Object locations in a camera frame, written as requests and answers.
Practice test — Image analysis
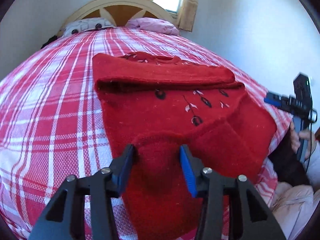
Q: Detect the red knitted sweater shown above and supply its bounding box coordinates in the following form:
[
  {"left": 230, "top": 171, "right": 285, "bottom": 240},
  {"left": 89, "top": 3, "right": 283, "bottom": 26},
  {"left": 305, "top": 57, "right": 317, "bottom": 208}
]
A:
[{"left": 92, "top": 52, "right": 277, "bottom": 239}]

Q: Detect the person's right hand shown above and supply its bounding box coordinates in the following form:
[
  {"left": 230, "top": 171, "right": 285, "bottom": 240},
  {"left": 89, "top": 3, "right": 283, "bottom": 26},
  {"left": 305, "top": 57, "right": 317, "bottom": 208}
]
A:
[{"left": 290, "top": 121, "right": 318, "bottom": 160}]

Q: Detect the red white plaid bedspread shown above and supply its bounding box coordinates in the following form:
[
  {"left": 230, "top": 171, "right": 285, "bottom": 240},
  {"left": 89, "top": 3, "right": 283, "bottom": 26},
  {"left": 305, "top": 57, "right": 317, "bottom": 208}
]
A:
[{"left": 1, "top": 27, "right": 290, "bottom": 239}]

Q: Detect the orange curtain right of window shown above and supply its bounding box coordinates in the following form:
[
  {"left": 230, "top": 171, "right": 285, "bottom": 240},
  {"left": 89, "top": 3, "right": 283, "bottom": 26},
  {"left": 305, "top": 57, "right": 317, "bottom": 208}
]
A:
[{"left": 177, "top": 0, "right": 199, "bottom": 32}]

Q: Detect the pink pillow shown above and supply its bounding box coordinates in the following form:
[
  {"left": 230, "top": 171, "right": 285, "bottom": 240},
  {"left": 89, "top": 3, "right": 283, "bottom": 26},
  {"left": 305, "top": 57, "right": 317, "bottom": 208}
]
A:
[{"left": 125, "top": 17, "right": 180, "bottom": 36}]

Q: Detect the cream wooden headboard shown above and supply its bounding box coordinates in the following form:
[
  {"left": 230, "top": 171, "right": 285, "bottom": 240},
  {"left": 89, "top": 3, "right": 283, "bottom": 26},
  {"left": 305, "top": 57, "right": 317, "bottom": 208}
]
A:
[{"left": 57, "top": 0, "right": 175, "bottom": 37}]

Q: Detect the black item beside pillow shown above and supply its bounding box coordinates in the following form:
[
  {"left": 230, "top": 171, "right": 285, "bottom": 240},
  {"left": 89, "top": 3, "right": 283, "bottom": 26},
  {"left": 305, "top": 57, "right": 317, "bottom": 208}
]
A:
[{"left": 41, "top": 35, "right": 57, "bottom": 49}]

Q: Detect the white patterned pillow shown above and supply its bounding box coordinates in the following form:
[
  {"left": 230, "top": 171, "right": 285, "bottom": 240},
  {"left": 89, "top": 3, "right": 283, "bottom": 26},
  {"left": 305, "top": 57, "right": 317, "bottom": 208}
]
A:
[{"left": 62, "top": 17, "right": 116, "bottom": 37}]

